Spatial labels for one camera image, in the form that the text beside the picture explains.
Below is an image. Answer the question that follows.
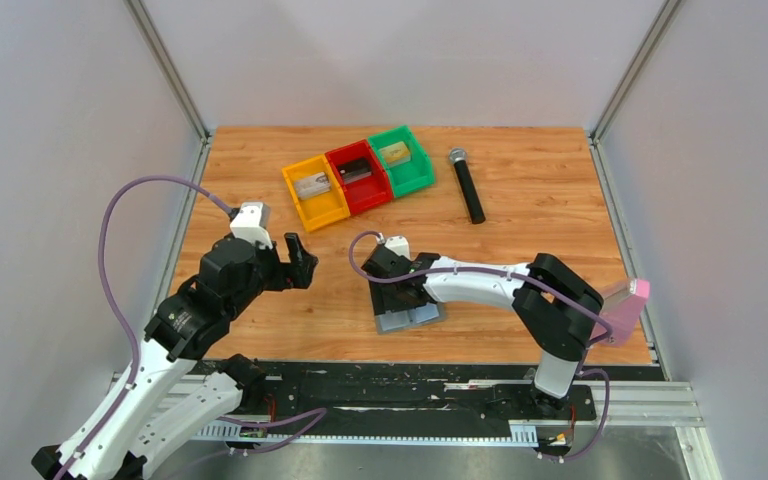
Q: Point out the grey card holder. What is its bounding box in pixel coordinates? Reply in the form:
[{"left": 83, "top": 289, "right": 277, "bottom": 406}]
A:
[{"left": 374, "top": 303, "right": 446, "bottom": 335}]

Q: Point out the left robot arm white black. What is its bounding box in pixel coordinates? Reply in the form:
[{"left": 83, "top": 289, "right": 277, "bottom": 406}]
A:
[{"left": 32, "top": 233, "right": 318, "bottom": 479}]

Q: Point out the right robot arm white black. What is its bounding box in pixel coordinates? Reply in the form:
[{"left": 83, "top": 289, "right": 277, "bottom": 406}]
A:
[{"left": 350, "top": 244, "right": 607, "bottom": 418}]

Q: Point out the silver card in yellow bin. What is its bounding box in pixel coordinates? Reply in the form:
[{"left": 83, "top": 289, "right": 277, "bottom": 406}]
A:
[{"left": 292, "top": 171, "right": 331, "bottom": 200}]

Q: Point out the black card in red bin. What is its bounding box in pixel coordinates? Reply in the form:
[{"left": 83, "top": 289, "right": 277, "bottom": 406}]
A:
[{"left": 337, "top": 157, "right": 372, "bottom": 185}]

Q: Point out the gold card in green bin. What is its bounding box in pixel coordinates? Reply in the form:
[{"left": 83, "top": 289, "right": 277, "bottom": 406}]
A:
[{"left": 378, "top": 141, "right": 412, "bottom": 167}]

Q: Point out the pink card stand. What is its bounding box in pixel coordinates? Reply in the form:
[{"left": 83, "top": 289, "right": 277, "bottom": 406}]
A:
[{"left": 598, "top": 278, "right": 651, "bottom": 347}]

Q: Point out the yellow plastic bin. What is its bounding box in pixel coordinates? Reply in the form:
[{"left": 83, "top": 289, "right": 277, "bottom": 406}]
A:
[{"left": 281, "top": 154, "right": 350, "bottom": 232}]

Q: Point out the red plastic bin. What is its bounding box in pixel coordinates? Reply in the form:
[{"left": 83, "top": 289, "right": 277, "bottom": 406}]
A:
[{"left": 325, "top": 140, "right": 394, "bottom": 215}]

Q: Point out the green plastic bin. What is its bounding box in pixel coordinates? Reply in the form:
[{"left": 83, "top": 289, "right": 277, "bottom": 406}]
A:
[{"left": 367, "top": 125, "right": 436, "bottom": 198}]

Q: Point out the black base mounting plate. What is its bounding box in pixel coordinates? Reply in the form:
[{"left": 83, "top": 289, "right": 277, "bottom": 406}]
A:
[{"left": 229, "top": 360, "right": 598, "bottom": 441}]

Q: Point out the black handheld microphone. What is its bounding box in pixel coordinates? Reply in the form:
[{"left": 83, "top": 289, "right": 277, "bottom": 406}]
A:
[{"left": 448, "top": 147, "right": 486, "bottom": 224}]

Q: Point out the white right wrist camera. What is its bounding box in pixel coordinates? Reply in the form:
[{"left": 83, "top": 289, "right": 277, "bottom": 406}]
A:
[{"left": 384, "top": 236, "right": 411, "bottom": 260}]

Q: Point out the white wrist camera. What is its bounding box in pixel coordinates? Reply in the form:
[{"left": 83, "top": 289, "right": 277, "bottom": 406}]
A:
[
  {"left": 384, "top": 236, "right": 411, "bottom": 260},
  {"left": 230, "top": 202, "right": 273, "bottom": 249}
]

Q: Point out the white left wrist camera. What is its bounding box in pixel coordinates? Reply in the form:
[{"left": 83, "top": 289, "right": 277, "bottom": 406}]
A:
[{"left": 230, "top": 202, "right": 273, "bottom": 249}]

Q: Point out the left aluminium frame post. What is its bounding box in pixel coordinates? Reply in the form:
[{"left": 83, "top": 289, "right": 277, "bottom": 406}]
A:
[{"left": 124, "top": 0, "right": 213, "bottom": 233}]

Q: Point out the aluminium frame post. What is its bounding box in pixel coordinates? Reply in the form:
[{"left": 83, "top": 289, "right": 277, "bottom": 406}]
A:
[
  {"left": 124, "top": 0, "right": 213, "bottom": 233},
  {"left": 587, "top": 0, "right": 683, "bottom": 280}
]

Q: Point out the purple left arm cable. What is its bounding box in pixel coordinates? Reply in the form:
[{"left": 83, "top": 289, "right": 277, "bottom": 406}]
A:
[{"left": 52, "top": 174, "right": 236, "bottom": 480}]

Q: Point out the right aluminium frame post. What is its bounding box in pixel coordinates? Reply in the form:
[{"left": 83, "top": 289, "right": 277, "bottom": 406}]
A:
[{"left": 587, "top": 0, "right": 683, "bottom": 280}]

